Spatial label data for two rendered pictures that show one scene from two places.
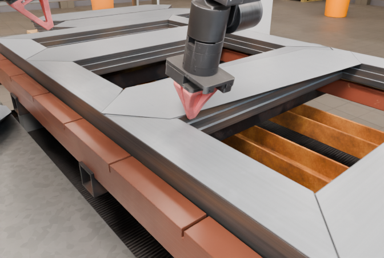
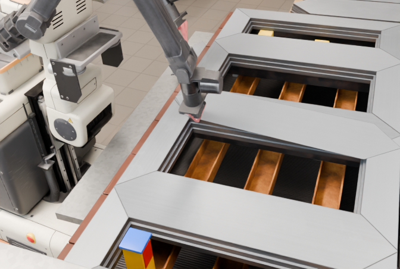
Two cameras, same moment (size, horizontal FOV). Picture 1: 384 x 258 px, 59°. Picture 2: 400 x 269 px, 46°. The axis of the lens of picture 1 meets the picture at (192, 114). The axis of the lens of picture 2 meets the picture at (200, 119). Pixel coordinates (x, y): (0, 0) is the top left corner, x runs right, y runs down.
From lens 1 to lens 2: 1.28 m
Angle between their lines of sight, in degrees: 54
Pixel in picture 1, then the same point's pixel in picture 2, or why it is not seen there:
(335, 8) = not seen: outside the picture
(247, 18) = (205, 90)
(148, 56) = (286, 67)
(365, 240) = (137, 185)
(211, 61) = (186, 101)
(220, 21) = (184, 87)
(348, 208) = (152, 180)
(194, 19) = not seen: hidden behind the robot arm
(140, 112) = not seen: hidden behind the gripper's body
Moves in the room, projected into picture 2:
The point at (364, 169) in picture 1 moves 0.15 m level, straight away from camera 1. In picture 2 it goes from (184, 180) to (238, 179)
